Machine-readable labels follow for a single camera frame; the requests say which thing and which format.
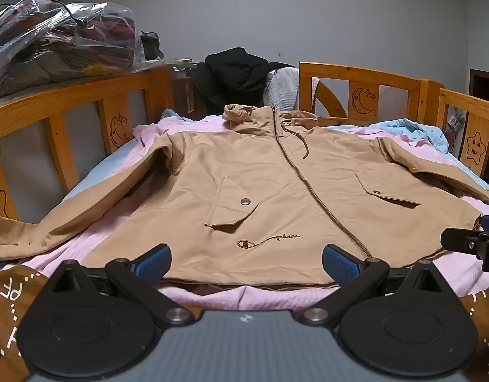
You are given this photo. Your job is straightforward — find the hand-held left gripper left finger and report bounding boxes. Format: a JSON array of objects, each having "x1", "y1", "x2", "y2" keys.
[{"x1": 49, "y1": 244, "x2": 196, "y2": 326}]

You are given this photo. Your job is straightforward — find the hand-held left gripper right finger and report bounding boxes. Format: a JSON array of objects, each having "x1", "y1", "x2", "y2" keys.
[{"x1": 300, "y1": 244, "x2": 443, "y2": 327}]

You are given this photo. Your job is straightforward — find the tan zip jacket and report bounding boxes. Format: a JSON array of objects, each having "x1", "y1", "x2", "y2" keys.
[{"x1": 0, "y1": 103, "x2": 489, "y2": 287}]

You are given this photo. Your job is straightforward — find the clear plastic bag of clothes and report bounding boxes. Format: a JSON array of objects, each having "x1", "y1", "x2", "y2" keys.
[{"x1": 0, "y1": 0, "x2": 146, "y2": 102}]

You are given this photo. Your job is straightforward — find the pink blanket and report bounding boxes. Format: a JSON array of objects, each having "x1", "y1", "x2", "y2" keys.
[{"x1": 0, "y1": 109, "x2": 489, "y2": 316}]

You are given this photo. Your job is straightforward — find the brown patterned cloth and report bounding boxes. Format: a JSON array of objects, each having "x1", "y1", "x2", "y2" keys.
[{"x1": 0, "y1": 265, "x2": 489, "y2": 382}]

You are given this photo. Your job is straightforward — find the white grey cloth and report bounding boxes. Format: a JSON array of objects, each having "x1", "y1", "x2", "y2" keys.
[{"x1": 261, "y1": 67, "x2": 321, "y2": 113}]

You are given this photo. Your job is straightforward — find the black garment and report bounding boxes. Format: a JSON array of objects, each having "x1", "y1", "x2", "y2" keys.
[{"x1": 194, "y1": 47, "x2": 296, "y2": 113}]

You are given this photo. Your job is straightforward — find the dark grey bag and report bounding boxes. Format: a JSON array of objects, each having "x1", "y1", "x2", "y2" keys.
[{"x1": 138, "y1": 30, "x2": 166, "y2": 61}]

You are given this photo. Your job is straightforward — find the wooden bed frame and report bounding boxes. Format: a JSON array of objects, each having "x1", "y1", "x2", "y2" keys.
[{"x1": 63, "y1": 108, "x2": 489, "y2": 203}]

